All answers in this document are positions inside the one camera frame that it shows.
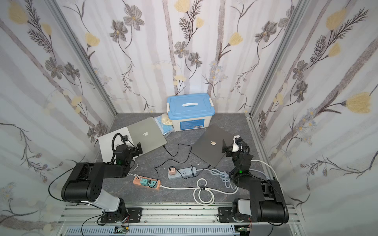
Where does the white usb cable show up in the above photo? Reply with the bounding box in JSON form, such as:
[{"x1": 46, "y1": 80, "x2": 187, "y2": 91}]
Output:
[{"x1": 126, "y1": 159, "x2": 140, "y2": 178}]

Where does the teal charger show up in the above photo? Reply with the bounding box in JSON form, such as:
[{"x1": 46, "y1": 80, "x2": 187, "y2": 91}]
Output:
[
  {"x1": 147, "y1": 180, "x2": 158, "y2": 188},
  {"x1": 140, "y1": 178, "x2": 149, "y2": 186}
]

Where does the black usb cable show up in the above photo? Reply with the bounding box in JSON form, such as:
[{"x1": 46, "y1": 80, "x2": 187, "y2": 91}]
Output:
[{"x1": 147, "y1": 143, "x2": 211, "y2": 188}]

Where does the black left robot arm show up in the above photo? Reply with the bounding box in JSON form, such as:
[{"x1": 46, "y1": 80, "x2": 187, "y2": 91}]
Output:
[{"x1": 61, "y1": 143, "x2": 143, "y2": 224}]

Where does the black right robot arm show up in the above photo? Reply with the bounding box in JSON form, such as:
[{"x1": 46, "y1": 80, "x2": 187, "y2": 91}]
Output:
[{"x1": 221, "y1": 137, "x2": 289, "y2": 226}]

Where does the white silver laptop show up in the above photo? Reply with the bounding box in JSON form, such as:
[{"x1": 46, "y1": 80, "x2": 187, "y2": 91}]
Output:
[{"x1": 98, "y1": 126, "x2": 139, "y2": 163}]

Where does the grey silver laptop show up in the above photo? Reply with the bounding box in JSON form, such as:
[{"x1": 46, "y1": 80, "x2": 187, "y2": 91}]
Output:
[{"x1": 127, "y1": 117, "x2": 167, "y2": 154}]

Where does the dark grey laptop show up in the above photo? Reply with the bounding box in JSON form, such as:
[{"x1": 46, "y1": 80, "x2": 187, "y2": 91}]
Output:
[{"x1": 191, "y1": 124, "x2": 233, "y2": 167}]

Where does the pink charger plug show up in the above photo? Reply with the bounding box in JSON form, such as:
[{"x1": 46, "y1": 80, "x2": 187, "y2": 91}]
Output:
[{"x1": 168, "y1": 167, "x2": 177, "y2": 176}]

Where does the orange power strip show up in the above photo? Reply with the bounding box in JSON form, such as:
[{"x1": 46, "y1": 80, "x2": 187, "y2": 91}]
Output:
[{"x1": 133, "y1": 176, "x2": 161, "y2": 190}]

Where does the blue face mask pack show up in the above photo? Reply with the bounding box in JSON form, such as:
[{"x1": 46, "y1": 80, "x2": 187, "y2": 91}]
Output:
[{"x1": 154, "y1": 115, "x2": 174, "y2": 136}]

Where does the grey power strip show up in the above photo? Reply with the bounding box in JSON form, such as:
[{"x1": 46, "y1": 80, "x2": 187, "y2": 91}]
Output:
[{"x1": 168, "y1": 167, "x2": 197, "y2": 180}]

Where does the blue lid storage box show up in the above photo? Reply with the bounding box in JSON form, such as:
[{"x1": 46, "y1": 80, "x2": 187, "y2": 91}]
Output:
[{"x1": 166, "y1": 93, "x2": 215, "y2": 131}]

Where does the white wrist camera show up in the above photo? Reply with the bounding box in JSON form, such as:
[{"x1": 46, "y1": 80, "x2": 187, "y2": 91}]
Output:
[{"x1": 232, "y1": 135, "x2": 242, "y2": 152}]

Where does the light blue cord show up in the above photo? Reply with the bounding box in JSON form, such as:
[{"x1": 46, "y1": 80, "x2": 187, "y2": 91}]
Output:
[{"x1": 210, "y1": 169, "x2": 237, "y2": 191}]

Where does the white power strip cord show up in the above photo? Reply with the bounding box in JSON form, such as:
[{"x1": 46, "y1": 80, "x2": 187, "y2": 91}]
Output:
[{"x1": 159, "y1": 159, "x2": 280, "y2": 206}]

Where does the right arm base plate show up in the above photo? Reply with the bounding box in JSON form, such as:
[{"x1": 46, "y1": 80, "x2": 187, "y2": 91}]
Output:
[{"x1": 217, "y1": 207, "x2": 249, "y2": 223}]

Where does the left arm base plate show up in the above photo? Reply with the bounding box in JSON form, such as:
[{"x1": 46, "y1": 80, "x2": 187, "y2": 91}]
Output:
[{"x1": 99, "y1": 207, "x2": 143, "y2": 225}]

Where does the aluminium mounting rail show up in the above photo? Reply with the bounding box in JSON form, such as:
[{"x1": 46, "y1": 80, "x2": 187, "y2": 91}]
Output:
[{"x1": 52, "y1": 203, "x2": 305, "y2": 236}]

